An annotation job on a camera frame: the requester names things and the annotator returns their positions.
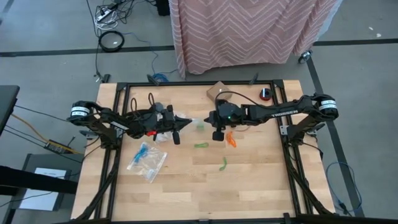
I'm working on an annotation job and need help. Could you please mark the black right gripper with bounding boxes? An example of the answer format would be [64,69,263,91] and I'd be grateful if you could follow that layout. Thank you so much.
[203,100,248,142]

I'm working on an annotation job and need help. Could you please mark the silver caster wheel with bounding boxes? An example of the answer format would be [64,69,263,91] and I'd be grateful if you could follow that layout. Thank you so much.
[297,49,313,65]

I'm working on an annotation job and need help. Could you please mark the black bar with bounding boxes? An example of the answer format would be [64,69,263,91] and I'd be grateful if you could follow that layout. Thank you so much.
[0,164,78,196]

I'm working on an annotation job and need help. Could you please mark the blue floor cable loop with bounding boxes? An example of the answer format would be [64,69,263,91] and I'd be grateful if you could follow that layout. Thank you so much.
[325,161,364,216]

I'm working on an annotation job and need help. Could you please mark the white coiled cable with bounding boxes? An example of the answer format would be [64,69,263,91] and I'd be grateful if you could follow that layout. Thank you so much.
[94,17,119,31]

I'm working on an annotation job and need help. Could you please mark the black left wrist camera cable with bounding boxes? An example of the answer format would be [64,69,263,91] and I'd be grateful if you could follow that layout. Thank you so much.
[129,92,156,114]

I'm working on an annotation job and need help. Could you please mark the black aluminium table frame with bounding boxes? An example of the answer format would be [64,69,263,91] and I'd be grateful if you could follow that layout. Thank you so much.
[71,79,336,224]

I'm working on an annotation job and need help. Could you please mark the black box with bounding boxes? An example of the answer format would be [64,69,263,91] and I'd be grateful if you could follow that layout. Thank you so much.
[156,0,171,17]

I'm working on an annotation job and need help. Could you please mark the white paper sheet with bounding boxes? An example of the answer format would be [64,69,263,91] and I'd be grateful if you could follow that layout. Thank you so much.
[19,167,68,211]

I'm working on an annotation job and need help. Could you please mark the grey cabinet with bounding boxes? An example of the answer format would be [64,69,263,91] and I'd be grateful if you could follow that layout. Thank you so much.
[18,153,73,212]

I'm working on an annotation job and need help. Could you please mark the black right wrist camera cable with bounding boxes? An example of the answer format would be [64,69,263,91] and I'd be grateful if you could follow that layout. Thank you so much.
[214,90,265,108]

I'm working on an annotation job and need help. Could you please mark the small cardboard box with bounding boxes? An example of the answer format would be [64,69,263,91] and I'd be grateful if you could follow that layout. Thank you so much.
[206,81,234,102]

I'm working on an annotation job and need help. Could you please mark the black and yellow device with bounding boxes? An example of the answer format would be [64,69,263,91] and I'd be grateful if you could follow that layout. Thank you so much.
[43,139,78,156]

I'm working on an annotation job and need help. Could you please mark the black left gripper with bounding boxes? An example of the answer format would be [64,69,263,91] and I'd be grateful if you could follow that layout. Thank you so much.
[146,105,193,146]

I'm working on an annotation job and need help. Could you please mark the black desk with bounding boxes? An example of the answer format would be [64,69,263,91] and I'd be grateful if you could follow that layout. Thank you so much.
[0,85,21,135]

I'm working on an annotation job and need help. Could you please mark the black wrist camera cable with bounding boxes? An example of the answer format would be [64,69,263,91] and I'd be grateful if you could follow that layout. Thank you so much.
[214,90,265,108]
[129,92,156,114]

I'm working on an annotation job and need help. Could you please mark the thin blue cable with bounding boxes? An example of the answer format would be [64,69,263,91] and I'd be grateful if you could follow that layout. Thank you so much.
[150,46,178,83]

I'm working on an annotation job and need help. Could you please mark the white power strip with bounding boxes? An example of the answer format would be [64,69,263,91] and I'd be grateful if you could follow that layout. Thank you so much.
[95,9,112,22]

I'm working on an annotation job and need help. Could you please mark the pink chevron cloth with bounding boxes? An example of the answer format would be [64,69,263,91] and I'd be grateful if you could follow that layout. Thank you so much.
[169,0,343,79]

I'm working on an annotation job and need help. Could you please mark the orange rubber band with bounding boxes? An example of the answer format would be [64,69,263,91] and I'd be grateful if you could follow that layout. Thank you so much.
[226,130,238,148]

